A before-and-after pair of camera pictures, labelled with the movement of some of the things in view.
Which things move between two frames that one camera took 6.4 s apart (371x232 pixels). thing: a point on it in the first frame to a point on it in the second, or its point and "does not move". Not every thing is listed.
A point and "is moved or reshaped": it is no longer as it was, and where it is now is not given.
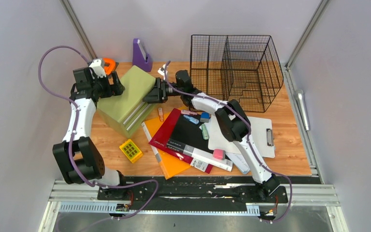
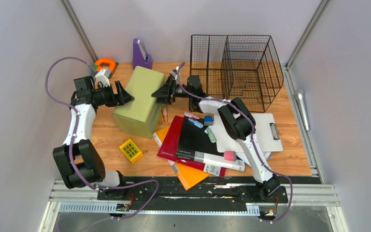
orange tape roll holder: x=109 y=65 does not move
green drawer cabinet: x=124 y=110 is moved or reshaped
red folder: x=160 y=139 to x=169 y=148
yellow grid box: x=131 y=151 does not move
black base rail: x=206 y=190 does not move
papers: x=238 y=160 to x=242 y=155
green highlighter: x=205 y=134 to x=211 y=135
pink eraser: x=219 y=154 to x=230 y=155
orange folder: x=184 y=108 to x=187 y=176
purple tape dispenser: x=140 y=60 does not move
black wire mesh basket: x=245 y=67 does not move
